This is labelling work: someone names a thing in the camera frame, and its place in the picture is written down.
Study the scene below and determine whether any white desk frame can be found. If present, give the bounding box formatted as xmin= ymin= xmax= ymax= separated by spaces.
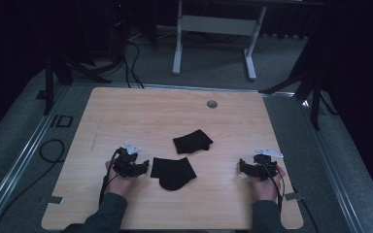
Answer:
xmin=171 ymin=0 xmax=269 ymax=83

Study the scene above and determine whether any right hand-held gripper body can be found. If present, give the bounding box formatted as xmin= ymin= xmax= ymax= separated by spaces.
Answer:
xmin=252 ymin=147 xmax=285 ymax=182

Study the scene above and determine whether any grey tape piece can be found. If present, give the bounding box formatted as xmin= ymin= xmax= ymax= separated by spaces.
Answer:
xmin=284 ymin=191 xmax=305 ymax=202

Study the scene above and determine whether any metal floor rail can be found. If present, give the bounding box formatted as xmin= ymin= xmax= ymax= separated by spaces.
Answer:
xmin=141 ymin=83 xmax=296 ymax=98
xmin=299 ymin=96 xmax=367 ymax=233
xmin=0 ymin=84 xmax=71 ymax=233

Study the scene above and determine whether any black sock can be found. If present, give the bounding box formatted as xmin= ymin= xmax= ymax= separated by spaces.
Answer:
xmin=150 ymin=156 xmax=198 ymax=192
xmin=172 ymin=128 xmax=215 ymax=155

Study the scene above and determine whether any black tape floor mark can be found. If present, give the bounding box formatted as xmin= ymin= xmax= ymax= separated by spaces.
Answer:
xmin=49 ymin=114 xmax=75 ymax=129

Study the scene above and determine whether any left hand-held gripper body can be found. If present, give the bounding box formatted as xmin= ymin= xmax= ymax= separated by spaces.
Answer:
xmin=112 ymin=141 xmax=143 ymax=178

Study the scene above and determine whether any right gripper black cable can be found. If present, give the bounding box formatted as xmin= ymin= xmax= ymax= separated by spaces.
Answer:
xmin=260 ymin=160 xmax=288 ymax=215

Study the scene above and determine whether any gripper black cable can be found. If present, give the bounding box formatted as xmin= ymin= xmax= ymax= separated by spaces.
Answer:
xmin=98 ymin=149 xmax=121 ymax=206
xmin=260 ymin=160 xmax=288 ymax=215

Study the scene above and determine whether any person's right hand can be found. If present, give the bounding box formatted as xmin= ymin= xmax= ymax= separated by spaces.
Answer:
xmin=250 ymin=165 xmax=287 ymax=203

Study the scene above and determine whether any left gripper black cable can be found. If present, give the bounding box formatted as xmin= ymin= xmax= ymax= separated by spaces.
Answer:
xmin=98 ymin=149 xmax=121 ymax=206

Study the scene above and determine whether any black floor cable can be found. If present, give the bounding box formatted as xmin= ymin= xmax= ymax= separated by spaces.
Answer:
xmin=0 ymin=138 xmax=66 ymax=233
xmin=121 ymin=40 xmax=146 ymax=89

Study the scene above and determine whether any black tripod stand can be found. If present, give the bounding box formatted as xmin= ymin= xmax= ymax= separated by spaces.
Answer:
xmin=42 ymin=48 xmax=125 ymax=117
xmin=259 ymin=28 xmax=339 ymax=131

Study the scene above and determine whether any person's left hand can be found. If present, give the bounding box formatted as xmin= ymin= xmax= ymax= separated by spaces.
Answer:
xmin=105 ymin=160 xmax=138 ymax=199

